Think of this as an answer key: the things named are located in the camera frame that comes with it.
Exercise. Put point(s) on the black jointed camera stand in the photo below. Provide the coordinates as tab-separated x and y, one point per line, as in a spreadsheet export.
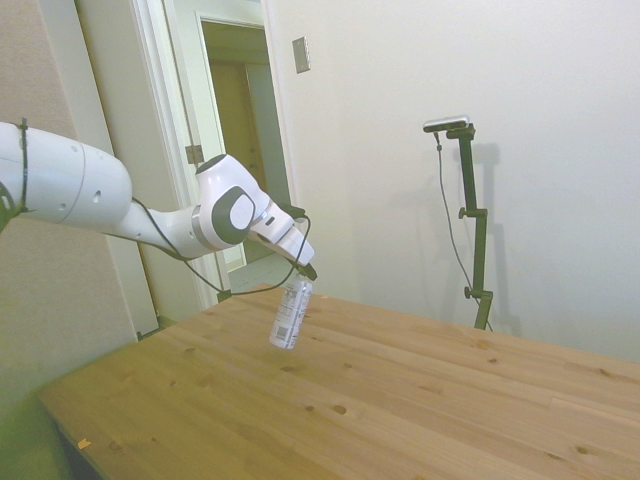
479	250

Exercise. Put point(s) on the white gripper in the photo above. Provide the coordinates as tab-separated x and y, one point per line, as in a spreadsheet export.
297	247

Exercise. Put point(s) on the silver stereo camera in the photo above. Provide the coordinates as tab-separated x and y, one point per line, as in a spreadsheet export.
447	123

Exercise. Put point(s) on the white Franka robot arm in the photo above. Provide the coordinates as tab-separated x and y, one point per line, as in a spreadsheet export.
75	185

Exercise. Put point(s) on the white door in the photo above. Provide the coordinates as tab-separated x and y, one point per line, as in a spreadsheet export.
177	75

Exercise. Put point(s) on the coconut water bottle green cap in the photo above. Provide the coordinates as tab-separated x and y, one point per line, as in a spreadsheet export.
290	315

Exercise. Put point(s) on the metal door hinge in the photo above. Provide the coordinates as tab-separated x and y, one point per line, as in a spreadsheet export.
193	153

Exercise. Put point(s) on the brown wooden door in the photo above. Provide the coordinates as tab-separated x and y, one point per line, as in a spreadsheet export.
232	110

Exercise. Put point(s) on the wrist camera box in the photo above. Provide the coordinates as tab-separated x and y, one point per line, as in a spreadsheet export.
295	210

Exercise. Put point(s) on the grey wall plate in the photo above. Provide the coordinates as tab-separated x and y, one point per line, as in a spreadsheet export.
301	55

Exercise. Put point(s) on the beige closet door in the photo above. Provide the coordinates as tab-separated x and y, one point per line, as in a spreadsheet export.
115	75

